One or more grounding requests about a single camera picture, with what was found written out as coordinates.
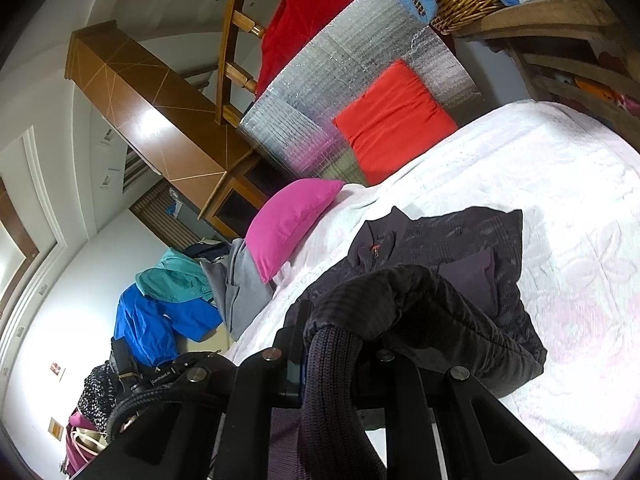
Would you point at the pink pillow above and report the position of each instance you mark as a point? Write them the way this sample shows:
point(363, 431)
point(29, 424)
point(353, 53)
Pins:
point(290, 225)

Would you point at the black leather bag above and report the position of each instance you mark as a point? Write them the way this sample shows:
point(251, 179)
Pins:
point(120, 360)

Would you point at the dark navy garment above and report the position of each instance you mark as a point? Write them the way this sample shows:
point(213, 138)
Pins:
point(205, 250)

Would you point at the white quilted bedspread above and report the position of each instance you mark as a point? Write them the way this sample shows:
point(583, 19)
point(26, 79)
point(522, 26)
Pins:
point(575, 185)

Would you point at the silver foil insulation mat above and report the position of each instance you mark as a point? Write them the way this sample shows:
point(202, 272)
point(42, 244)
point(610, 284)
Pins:
point(320, 80)

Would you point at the black puffer jacket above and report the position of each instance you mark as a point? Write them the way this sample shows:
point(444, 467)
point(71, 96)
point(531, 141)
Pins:
point(450, 250)

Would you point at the wooden bed headboard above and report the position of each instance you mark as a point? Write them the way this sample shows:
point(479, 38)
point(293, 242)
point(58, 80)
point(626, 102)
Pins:
point(230, 45)

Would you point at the magenta bag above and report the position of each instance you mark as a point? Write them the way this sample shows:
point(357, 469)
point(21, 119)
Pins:
point(75, 455)

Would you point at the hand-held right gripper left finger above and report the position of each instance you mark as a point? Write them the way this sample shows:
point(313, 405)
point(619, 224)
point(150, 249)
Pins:
point(295, 370)

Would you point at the grey garment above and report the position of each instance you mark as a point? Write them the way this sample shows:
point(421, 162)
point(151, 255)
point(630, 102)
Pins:
point(240, 290)

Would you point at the blue garment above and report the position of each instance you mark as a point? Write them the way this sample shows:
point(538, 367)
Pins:
point(145, 320)

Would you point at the wooden door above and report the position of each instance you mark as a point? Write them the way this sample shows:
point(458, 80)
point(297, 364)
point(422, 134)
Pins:
point(25, 245)

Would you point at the red cloth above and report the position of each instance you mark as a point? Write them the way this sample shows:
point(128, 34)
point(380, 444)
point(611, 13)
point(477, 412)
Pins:
point(300, 15)

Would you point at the orange-red pillow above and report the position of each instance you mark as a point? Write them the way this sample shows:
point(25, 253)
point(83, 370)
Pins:
point(395, 120)

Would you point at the wooden bedside shelf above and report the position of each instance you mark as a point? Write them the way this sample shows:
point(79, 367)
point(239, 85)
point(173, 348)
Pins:
point(550, 15)

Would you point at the small wall picture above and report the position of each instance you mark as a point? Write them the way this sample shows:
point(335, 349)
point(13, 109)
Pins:
point(56, 428)
point(57, 369)

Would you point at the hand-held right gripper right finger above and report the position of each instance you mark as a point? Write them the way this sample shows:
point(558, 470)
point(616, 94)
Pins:
point(405, 390)

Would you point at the teal garment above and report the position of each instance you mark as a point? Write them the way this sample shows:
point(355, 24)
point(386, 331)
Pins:
point(170, 275)

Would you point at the black and white patterned garment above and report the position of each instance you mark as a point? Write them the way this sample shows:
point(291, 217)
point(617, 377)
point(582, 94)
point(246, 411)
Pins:
point(95, 395)

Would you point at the brown wooden wardrobe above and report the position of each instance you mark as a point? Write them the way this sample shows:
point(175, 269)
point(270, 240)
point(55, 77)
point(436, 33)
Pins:
point(150, 110)

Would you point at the brown window blind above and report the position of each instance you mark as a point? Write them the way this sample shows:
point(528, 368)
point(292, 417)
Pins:
point(160, 210)

